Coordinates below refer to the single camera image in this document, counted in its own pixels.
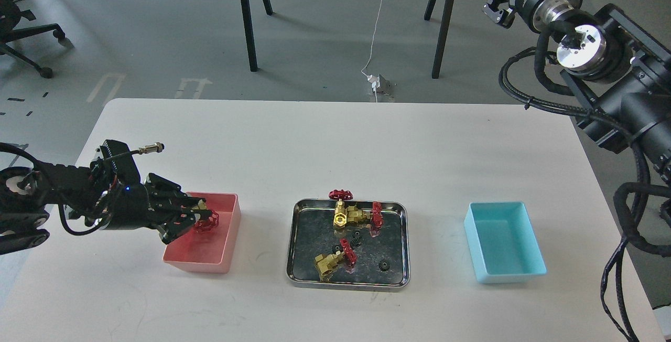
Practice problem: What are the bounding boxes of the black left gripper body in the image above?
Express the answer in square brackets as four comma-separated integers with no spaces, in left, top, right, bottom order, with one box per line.
[102,173,183,231]

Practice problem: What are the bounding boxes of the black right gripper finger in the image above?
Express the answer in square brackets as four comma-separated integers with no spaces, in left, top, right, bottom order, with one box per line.
[482,0,517,29]

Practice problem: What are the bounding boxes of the brass valve red handle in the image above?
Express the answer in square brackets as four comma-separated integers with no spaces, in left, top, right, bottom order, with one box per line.
[345,201,384,237]
[192,199,220,233]
[314,238,358,282]
[329,189,354,228]

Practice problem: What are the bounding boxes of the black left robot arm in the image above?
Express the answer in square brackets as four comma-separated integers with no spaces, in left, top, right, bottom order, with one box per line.
[1,140,218,254]

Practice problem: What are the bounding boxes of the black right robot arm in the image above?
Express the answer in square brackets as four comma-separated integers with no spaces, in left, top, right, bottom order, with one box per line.
[482,0,670,341]

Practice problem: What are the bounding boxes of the pink plastic box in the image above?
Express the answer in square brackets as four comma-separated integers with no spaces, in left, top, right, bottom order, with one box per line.
[163,191,241,274]

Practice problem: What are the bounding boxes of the blue plastic box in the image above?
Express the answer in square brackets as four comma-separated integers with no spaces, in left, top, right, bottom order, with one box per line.
[463,201,547,284]

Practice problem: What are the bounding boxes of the black table legs right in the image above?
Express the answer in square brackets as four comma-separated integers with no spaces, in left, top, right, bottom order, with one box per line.
[424,0,455,79]

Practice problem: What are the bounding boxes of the black table legs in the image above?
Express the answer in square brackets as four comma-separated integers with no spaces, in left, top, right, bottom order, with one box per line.
[240,0,273,72]
[424,0,455,79]

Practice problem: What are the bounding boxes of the white power adapter on floor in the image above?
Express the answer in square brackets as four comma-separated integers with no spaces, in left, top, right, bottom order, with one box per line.
[366,74,393,95]

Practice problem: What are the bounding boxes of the steel tray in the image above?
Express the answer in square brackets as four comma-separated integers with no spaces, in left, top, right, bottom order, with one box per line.
[287,199,410,291]

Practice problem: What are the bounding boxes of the black table legs left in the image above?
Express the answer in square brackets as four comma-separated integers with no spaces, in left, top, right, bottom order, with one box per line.
[240,0,273,72]

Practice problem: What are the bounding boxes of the black office chair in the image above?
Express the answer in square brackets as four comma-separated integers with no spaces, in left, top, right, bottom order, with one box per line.
[0,0,71,79]

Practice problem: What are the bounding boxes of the brass valve front red handle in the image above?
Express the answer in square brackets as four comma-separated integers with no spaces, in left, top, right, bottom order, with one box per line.
[314,238,358,282]

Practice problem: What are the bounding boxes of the brass valve upright red handle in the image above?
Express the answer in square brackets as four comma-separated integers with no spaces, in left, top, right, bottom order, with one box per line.
[329,189,354,228]

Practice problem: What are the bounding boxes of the white cable on floor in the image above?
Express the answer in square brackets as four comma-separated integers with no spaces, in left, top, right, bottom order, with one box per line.
[361,0,391,102]

